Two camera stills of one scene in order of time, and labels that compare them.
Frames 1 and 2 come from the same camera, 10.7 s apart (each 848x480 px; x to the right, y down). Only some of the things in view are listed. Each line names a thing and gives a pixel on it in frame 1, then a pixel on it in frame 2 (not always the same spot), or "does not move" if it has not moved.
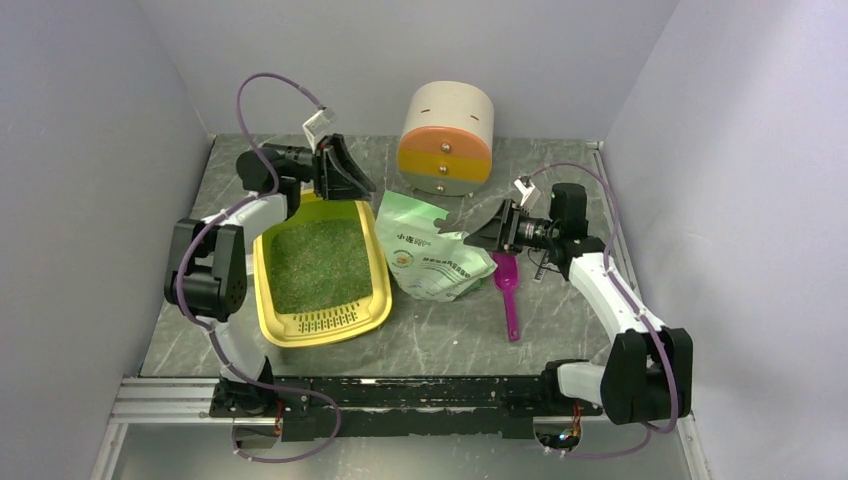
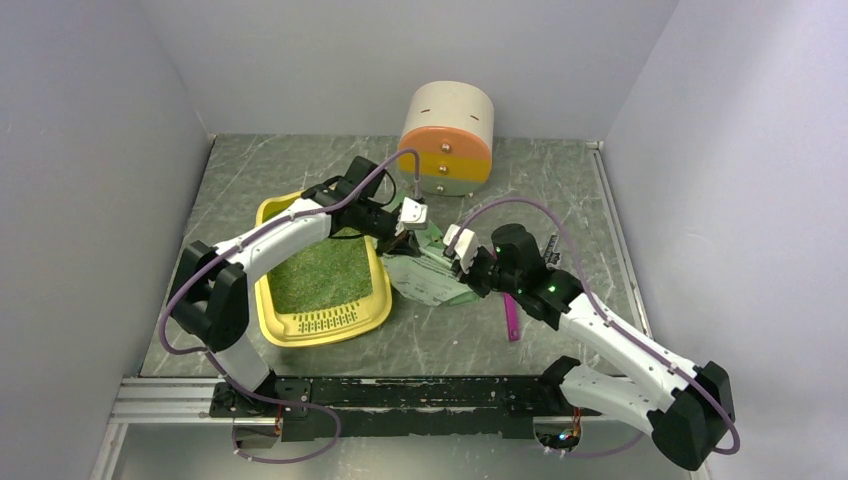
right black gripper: (488, 236) → (470, 278)
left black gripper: (340, 186) → (403, 244)
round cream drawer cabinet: (446, 142) does not move
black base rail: (397, 405) does not move
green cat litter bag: (422, 262) does not move
